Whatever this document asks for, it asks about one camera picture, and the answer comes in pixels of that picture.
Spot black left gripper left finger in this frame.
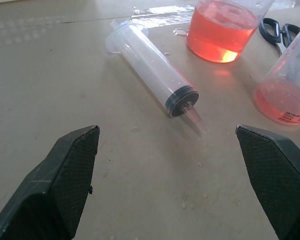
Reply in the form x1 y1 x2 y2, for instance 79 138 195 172
0 124 101 240

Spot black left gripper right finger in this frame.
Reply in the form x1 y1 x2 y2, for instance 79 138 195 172
235 124 300 240

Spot small clear cup red liquid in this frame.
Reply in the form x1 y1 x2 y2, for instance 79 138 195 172
254 19 300 126

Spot beaker with red liquid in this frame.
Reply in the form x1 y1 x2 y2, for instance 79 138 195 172
186 0 275 64

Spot clear plastic syringe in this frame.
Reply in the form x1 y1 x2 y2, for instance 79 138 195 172
105 19 209 136

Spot black handled scissors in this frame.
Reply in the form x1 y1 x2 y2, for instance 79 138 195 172
258 17 300 58

